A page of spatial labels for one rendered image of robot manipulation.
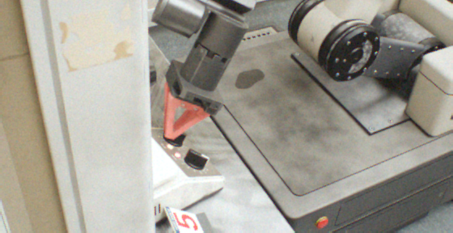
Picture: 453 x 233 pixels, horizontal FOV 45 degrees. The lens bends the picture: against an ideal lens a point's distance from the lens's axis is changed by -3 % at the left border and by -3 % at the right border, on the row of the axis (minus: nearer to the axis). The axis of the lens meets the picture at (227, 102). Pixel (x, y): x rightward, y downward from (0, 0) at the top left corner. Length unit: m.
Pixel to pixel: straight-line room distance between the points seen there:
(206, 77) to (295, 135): 0.76
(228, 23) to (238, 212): 0.27
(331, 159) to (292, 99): 0.25
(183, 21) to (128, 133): 0.58
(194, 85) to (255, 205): 0.20
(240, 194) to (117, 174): 0.67
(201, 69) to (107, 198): 0.59
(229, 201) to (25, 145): 0.68
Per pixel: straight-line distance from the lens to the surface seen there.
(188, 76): 0.79
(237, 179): 0.88
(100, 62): 0.16
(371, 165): 1.50
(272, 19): 2.65
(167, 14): 0.76
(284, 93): 1.65
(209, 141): 0.93
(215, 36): 0.77
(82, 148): 0.18
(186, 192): 0.80
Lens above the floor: 1.40
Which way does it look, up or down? 41 degrees down
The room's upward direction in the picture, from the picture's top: 5 degrees clockwise
